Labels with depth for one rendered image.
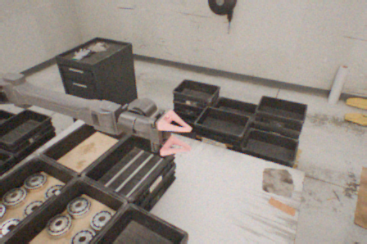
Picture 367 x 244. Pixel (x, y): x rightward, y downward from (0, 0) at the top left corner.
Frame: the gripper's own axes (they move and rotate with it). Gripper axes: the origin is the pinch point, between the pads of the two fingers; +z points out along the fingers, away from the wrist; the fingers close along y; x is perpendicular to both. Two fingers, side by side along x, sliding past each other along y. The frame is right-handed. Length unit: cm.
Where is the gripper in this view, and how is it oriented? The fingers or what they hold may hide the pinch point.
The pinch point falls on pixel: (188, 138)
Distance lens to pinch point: 70.2
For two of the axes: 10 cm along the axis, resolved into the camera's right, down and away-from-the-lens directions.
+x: -4.2, 5.4, -7.3
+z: 9.1, 2.4, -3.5
